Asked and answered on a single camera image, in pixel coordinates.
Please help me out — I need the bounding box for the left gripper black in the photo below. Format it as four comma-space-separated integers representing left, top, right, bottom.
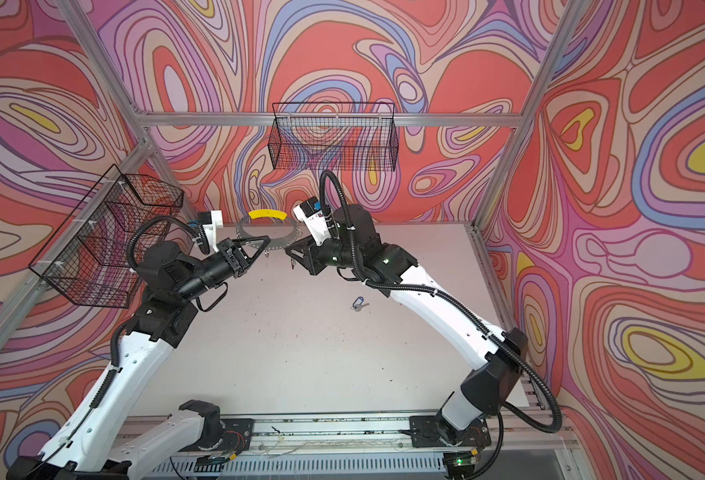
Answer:
174, 238, 270, 307

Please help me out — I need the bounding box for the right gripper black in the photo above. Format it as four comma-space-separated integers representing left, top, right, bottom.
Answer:
286, 228, 363, 276

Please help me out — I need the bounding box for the metal keyring disc yellow handle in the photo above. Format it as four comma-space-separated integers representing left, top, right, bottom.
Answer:
236, 209, 302, 251

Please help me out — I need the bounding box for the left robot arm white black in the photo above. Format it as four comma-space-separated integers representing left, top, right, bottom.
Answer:
6, 215, 270, 479

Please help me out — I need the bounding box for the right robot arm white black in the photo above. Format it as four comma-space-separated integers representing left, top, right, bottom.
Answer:
284, 170, 563, 445

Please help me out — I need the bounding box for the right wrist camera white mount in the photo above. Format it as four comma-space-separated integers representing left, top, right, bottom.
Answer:
292, 197, 332, 246

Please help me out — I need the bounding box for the black wire basket back wall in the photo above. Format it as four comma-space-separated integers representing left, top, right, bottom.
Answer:
268, 100, 399, 172

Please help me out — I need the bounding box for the black wire basket wall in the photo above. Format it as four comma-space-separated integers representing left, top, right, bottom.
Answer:
268, 100, 399, 172
28, 166, 184, 308

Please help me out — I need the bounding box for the black wire basket left wall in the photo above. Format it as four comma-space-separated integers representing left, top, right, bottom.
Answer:
28, 166, 184, 308

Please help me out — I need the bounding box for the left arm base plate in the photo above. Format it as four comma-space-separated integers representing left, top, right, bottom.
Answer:
196, 418, 254, 453

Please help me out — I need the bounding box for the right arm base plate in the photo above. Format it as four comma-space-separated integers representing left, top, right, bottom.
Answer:
400, 414, 492, 450

